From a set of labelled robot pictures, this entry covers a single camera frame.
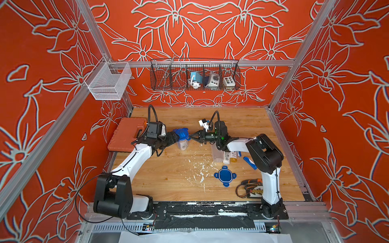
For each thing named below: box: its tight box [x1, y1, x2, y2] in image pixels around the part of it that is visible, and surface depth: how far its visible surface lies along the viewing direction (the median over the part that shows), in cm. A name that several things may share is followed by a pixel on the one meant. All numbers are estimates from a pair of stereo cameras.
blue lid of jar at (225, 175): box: [213, 165, 238, 188], surface depth 86 cm
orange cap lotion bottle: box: [229, 150, 238, 164], surface depth 92 cm
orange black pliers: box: [236, 178, 263, 189], surface depth 83 cm
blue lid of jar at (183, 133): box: [173, 127, 191, 141], surface depth 89 cm
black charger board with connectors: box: [245, 185, 264, 199], surface depth 79 cm
